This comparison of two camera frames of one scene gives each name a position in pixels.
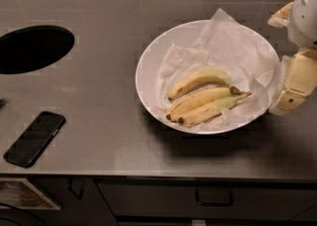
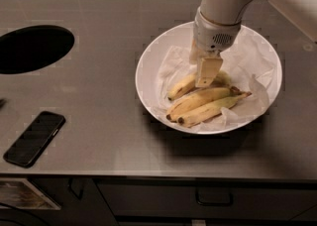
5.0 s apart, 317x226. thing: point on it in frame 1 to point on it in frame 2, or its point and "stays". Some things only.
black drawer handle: x=210 y=196 stays
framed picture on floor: x=21 y=193 stays
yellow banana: x=205 y=78 stays
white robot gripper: x=304 y=18 to x=211 y=37
